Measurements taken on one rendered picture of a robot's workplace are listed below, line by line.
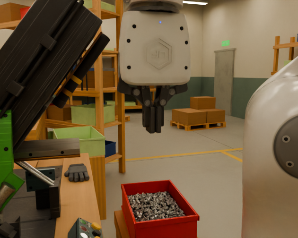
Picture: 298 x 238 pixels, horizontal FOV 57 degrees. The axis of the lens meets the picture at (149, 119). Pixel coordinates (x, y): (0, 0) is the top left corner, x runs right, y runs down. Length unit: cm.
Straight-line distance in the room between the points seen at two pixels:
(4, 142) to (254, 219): 64
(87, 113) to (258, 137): 331
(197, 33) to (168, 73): 1071
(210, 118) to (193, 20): 504
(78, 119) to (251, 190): 339
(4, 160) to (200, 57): 1050
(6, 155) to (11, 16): 401
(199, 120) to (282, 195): 656
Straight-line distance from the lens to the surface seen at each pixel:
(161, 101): 41
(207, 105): 744
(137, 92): 40
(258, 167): 30
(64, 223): 97
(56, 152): 92
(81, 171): 133
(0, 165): 82
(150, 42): 38
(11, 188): 79
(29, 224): 100
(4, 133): 82
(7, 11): 482
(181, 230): 95
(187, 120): 668
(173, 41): 40
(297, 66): 44
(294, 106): 29
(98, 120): 340
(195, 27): 1109
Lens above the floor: 137
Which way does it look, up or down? 9 degrees down
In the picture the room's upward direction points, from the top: straight up
